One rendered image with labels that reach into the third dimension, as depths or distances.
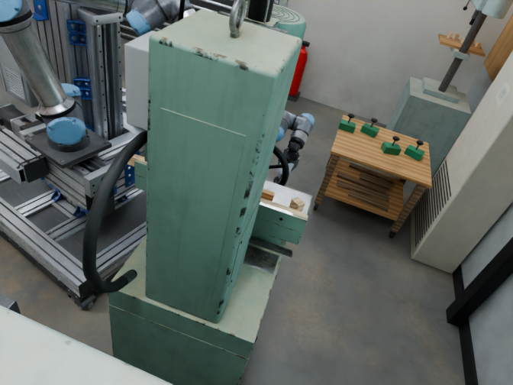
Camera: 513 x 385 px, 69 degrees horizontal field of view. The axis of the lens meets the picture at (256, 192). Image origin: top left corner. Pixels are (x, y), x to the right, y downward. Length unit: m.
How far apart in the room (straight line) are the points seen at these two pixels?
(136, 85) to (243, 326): 0.69
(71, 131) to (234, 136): 0.83
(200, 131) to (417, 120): 2.77
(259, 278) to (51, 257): 1.14
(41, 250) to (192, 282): 1.19
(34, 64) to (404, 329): 2.12
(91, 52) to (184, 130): 1.01
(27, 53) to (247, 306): 0.96
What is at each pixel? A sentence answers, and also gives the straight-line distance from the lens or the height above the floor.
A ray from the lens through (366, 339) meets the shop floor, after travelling 2.24.
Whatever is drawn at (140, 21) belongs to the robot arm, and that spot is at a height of 1.35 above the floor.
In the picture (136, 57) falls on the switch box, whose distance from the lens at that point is 0.73.
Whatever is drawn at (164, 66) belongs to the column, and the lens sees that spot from 0.67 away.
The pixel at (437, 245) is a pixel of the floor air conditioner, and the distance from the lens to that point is 2.71.
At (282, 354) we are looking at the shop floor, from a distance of 2.02.
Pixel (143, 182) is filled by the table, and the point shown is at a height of 0.87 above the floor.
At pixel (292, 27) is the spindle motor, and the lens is 0.94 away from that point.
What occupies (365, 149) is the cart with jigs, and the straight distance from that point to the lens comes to 2.61.
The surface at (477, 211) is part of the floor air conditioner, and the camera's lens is 2.55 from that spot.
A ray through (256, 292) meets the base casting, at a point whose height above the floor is 0.80.
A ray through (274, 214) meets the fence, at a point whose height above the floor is 0.94.
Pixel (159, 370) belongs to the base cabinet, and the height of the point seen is 0.42.
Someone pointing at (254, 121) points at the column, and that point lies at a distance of 0.64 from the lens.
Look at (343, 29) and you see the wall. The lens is 4.10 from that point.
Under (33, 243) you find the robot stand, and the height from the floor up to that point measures 0.22.
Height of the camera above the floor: 1.74
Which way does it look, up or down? 39 degrees down
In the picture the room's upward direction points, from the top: 14 degrees clockwise
